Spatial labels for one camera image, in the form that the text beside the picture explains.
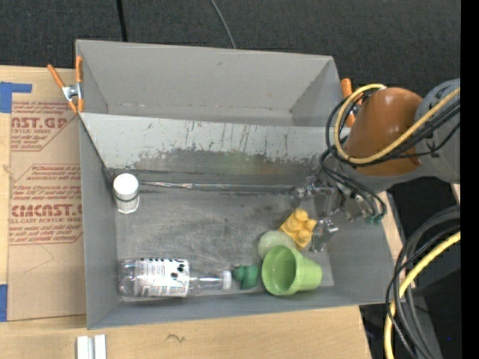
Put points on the pale green ball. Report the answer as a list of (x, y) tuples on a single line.
[(273, 239)]

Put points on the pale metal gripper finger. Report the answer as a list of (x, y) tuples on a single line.
[(326, 228), (310, 187)]

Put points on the white plastic jar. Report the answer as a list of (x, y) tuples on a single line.
[(126, 191)]

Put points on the clear plastic bottle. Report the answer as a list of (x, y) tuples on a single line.
[(157, 277)]

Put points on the grey metal bin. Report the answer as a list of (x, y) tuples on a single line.
[(209, 215)]

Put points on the yellow toy brick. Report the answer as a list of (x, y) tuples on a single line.
[(299, 224)]

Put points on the brown cardboard board red print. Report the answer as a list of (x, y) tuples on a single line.
[(45, 267)]

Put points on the light green cup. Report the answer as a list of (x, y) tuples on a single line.
[(284, 271)]

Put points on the dark green toy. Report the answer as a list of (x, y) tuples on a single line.
[(247, 275)]

